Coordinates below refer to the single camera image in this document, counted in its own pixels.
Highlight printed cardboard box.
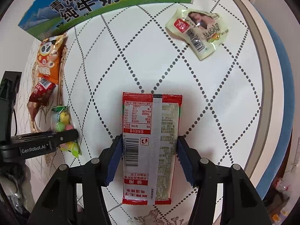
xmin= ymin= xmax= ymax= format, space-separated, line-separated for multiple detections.
xmin=18 ymin=0 xmax=196 ymax=40

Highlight small dark red snack packet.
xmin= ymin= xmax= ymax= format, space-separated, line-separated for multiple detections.
xmin=28 ymin=78 xmax=57 ymax=105

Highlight white diamond patterned bedspread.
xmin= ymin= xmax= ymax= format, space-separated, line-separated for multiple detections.
xmin=14 ymin=0 xmax=275 ymax=225

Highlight blue bed sheet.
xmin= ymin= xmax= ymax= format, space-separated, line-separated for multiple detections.
xmin=252 ymin=5 xmax=295 ymax=193

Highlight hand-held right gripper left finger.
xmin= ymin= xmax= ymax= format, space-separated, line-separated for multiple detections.
xmin=34 ymin=134 xmax=123 ymax=225

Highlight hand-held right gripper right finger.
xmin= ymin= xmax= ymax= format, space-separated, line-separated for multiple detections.
xmin=177 ymin=135 xmax=266 ymax=225

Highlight pale packet with red label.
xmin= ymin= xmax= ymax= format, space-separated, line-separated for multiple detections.
xmin=165 ymin=8 xmax=230 ymax=61

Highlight clear bag of coloured candies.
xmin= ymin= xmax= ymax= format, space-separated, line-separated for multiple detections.
xmin=51 ymin=105 xmax=82 ymax=157

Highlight red and white snack packet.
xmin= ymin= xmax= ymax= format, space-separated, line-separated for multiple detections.
xmin=121 ymin=92 xmax=183 ymax=205

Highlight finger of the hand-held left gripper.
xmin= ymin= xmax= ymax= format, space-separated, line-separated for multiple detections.
xmin=46 ymin=128 xmax=79 ymax=150

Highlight orange panda snack packet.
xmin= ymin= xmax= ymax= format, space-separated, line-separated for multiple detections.
xmin=35 ymin=35 xmax=67 ymax=80

